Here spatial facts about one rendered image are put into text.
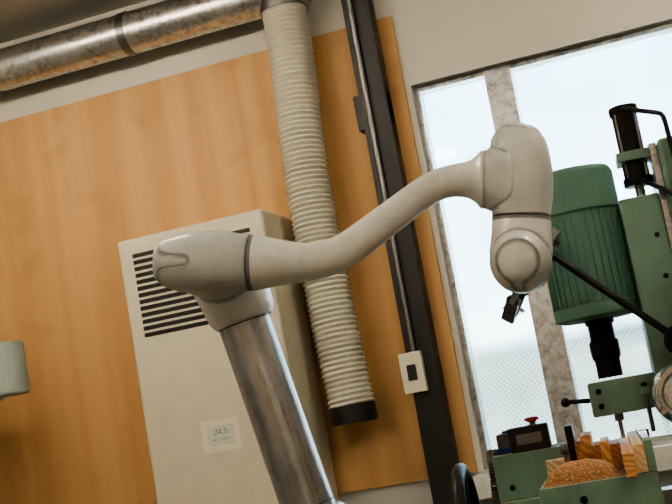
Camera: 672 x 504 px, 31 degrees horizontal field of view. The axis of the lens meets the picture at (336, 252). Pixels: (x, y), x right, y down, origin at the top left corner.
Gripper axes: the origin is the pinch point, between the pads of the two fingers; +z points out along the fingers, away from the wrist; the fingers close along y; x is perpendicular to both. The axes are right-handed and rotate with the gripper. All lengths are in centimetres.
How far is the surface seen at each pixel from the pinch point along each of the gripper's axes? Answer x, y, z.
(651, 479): -36.3, -22.8, -20.0
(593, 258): -8.2, 9.2, 6.0
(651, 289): -21.0, 8.9, 7.2
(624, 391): -25.7, -11.6, 10.5
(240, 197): 117, -15, 158
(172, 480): 84, -105, 132
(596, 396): -21.3, -15.1, 10.5
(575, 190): 1.2, 19.8, 5.4
